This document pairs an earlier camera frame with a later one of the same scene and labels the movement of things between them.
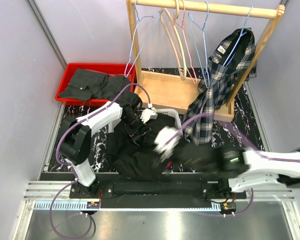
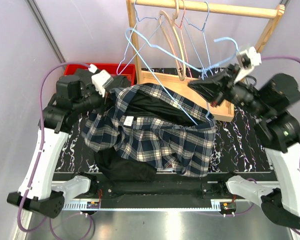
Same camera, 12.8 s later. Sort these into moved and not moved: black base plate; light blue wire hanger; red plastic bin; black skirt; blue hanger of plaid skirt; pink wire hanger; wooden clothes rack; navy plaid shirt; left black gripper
Moved: blue hanger of plaid skirt; pink wire hanger; left black gripper; navy plaid shirt; black skirt; light blue wire hanger
Not moved: wooden clothes rack; black base plate; red plastic bin
